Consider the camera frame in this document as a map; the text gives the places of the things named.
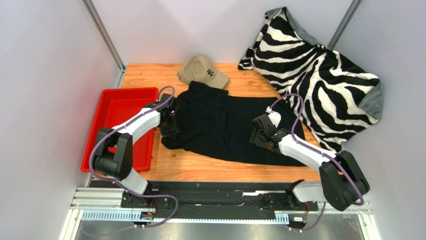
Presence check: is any black t shirt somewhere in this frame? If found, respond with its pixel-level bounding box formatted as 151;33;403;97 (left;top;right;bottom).
161;82;303;167

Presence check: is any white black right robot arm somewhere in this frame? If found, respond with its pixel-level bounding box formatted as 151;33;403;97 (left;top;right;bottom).
249;111;371;212

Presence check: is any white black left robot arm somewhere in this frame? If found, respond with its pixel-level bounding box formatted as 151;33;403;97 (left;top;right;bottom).
89;93;179;207

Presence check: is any red plastic tray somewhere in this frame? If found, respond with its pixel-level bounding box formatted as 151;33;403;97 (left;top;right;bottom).
80;87;159;173

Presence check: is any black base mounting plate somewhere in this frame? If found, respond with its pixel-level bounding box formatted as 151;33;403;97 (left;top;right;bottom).
89;180;323;222

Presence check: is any beige baseball cap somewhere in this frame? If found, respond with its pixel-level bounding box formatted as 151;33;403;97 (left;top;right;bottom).
177;55;230;89

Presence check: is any zebra print blanket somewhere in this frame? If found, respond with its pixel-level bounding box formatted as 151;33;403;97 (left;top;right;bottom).
238;7;384;152

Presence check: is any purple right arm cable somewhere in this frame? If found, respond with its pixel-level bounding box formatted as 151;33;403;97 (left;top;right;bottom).
266;93;365;233

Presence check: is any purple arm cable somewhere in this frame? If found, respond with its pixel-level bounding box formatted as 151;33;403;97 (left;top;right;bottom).
266;93;365;233
81;85;179;238

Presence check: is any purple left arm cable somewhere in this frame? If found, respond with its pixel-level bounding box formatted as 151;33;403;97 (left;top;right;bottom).
81;85;179;238

